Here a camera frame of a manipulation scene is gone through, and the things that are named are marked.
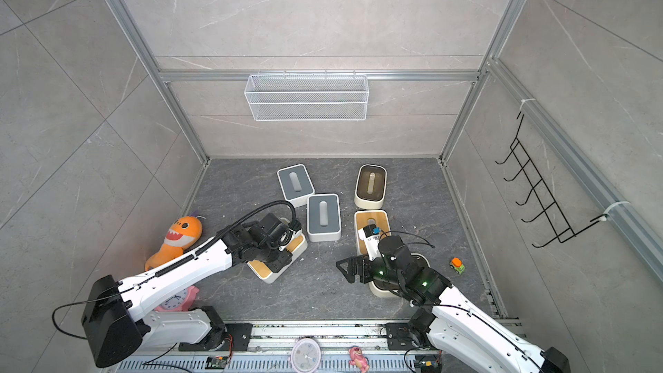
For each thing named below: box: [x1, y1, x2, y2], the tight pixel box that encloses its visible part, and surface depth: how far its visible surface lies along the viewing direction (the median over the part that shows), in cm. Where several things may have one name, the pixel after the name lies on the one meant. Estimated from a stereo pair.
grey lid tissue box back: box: [277, 163, 316, 209], surface depth 106 cm
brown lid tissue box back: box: [353, 164, 388, 209], surface depth 106 cm
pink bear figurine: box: [348, 346, 370, 373], surface depth 70 cm
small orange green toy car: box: [449, 256, 466, 275], surface depth 87 cm
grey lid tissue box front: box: [307, 193, 342, 242], surface depth 97 cm
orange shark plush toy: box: [145, 215, 203, 272], surface depth 88 cm
